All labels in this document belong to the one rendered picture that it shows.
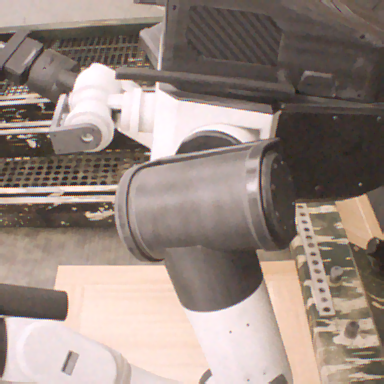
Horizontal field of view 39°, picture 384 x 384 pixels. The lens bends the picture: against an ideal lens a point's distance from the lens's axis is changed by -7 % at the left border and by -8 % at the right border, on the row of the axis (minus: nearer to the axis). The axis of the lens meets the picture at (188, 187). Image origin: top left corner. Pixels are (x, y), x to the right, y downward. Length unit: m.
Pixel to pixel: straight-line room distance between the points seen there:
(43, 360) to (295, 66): 0.40
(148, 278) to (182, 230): 0.63
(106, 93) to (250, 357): 0.38
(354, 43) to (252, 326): 0.32
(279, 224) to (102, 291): 0.68
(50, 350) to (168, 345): 0.49
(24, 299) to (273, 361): 0.27
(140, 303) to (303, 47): 0.65
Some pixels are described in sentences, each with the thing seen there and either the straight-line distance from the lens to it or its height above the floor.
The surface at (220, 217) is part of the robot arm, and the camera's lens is 0.49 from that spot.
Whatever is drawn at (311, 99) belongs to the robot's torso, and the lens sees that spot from 0.63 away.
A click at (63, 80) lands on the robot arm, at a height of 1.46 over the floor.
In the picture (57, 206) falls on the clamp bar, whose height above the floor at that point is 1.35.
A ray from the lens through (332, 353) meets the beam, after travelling 0.99.
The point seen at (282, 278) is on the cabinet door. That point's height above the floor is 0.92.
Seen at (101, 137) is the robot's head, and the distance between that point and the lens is 0.69.
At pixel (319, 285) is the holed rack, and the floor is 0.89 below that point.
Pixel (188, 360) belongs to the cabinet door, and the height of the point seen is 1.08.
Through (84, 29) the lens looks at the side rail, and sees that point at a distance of 2.39.
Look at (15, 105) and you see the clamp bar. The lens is 1.74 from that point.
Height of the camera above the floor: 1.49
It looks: 18 degrees down
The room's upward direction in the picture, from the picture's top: 66 degrees counter-clockwise
